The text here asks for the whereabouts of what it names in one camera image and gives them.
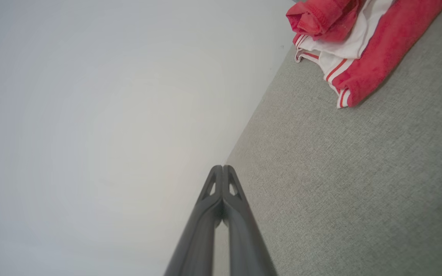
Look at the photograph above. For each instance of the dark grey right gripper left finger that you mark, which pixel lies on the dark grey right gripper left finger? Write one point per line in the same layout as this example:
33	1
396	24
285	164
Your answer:
200	237

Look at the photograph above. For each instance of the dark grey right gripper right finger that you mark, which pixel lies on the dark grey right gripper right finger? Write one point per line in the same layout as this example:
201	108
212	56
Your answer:
244	237

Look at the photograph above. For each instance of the red Bulls basketball jersey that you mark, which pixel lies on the red Bulls basketball jersey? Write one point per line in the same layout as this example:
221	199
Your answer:
378	50

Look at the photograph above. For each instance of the grey fabric sofa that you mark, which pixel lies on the grey fabric sofa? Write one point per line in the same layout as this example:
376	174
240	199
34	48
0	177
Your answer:
359	191

